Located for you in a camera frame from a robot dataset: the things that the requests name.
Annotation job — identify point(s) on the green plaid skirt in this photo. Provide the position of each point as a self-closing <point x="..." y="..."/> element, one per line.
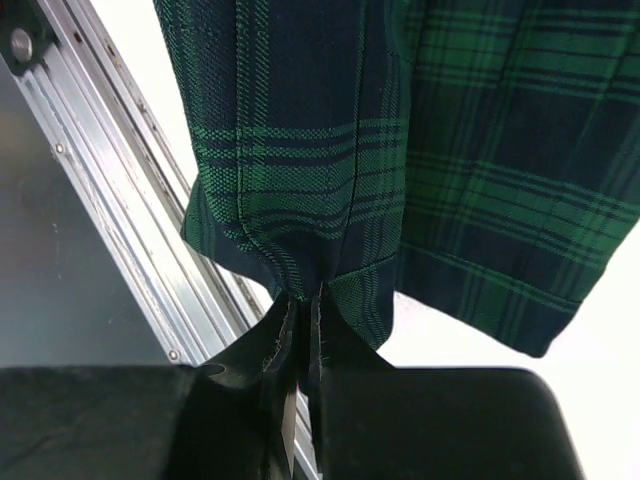
<point x="480" y="157"/>

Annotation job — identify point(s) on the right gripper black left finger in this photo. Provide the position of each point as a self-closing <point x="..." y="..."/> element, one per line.
<point x="230" y="418"/>

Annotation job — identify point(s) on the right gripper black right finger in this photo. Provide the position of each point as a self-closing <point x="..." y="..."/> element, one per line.
<point x="373" y="420"/>

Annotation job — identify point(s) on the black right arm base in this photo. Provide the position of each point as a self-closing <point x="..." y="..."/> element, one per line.
<point x="25" y="34"/>

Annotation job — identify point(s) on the aluminium frame rail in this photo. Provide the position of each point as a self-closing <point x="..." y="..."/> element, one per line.
<point x="93" y="270"/>

